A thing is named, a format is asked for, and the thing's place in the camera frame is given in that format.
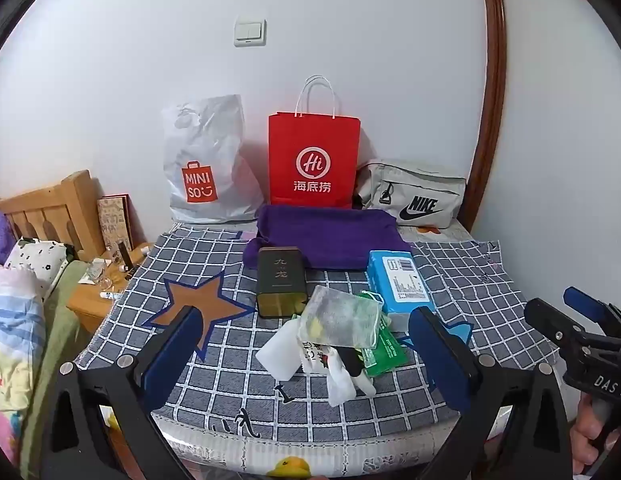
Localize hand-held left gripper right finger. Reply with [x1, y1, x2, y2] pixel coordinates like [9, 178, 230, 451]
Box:
[408, 306, 574, 480]

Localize colourful printed quilt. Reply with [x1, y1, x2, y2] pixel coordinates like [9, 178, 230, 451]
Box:
[0, 265, 46, 466]

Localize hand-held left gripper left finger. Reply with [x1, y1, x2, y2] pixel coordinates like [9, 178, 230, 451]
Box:
[46, 306, 211, 480]

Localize person's right hand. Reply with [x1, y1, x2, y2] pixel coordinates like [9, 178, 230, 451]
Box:
[575, 395, 611, 476]

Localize checked cloth with stars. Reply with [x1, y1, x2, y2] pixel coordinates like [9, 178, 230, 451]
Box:
[73, 222, 571, 461]

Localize green wipes packet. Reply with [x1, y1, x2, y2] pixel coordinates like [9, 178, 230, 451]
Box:
[363, 327, 416, 378]

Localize black watch strap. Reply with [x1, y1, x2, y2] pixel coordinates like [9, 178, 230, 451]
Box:
[335, 345, 364, 378]

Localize blue tissue pack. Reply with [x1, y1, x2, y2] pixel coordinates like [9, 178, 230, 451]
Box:
[365, 250, 436, 333]

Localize wooden headboard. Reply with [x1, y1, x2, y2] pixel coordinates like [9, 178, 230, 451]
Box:
[0, 170, 106, 261]

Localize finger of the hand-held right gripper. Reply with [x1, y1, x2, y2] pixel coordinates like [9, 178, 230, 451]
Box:
[523, 297, 591, 361]
[563, 286, 621, 333]

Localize brown wooden door frame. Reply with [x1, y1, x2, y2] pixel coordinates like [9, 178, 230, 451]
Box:
[461, 0, 507, 233]

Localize mesh drawstring pouch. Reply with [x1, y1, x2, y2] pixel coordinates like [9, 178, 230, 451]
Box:
[296, 285, 384, 351]

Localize red paper bag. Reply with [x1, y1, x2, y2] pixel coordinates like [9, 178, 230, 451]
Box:
[268, 75, 361, 208]

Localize grey waist bag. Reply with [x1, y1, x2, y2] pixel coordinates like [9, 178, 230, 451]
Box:
[353, 159, 467, 228]

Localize crumpled clear wrapper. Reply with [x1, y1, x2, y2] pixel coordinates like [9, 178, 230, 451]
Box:
[83, 259, 114, 286]

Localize white fruit print snack packet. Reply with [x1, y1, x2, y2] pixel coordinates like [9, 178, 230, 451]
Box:
[295, 340, 341, 376]

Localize patterned flat box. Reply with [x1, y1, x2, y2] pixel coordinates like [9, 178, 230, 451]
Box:
[97, 193, 136, 251]

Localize dark tin box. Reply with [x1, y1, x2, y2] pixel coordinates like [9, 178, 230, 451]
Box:
[255, 246, 308, 319]

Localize purple towel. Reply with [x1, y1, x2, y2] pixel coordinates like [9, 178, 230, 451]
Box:
[242, 204, 411, 271]

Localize white floral pillow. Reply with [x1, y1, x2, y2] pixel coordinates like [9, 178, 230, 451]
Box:
[3, 237, 76, 301]

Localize white plastic shopping bag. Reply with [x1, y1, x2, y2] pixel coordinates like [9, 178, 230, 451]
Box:
[161, 94, 265, 225]

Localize white wall light switch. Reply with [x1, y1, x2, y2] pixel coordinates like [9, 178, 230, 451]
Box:
[234, 17, 267, 47]

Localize wooden bedside table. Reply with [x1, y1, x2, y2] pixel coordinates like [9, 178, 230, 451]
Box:
[65, 242, 154, 333]

